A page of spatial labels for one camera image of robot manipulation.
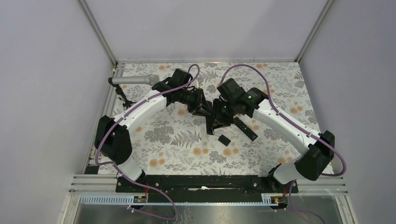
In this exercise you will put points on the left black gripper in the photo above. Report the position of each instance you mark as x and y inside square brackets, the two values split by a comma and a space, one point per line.
[196, 108]

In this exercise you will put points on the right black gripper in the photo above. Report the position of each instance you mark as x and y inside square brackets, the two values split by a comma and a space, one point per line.
[220, 122]

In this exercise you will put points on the black remote control back up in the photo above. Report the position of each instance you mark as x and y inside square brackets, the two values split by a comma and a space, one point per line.
[210, 123]

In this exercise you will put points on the black battery cover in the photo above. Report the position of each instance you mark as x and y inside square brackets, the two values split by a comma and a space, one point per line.
[224, 140]

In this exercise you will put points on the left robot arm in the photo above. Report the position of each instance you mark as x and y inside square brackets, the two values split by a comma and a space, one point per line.
[113, 134]

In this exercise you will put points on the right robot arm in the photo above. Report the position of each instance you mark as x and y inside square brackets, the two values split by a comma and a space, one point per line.
[313, 147]

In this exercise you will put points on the black remote control with buttons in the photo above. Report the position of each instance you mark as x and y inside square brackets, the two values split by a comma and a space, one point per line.
[245, 129]

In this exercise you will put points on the floral table mat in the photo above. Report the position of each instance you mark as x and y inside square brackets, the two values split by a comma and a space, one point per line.
[175, 142]

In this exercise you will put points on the grey microphone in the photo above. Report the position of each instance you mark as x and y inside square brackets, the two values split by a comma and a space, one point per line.
[150, 79]

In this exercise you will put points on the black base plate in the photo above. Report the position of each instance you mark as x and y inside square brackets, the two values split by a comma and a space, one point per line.
[204, 188]

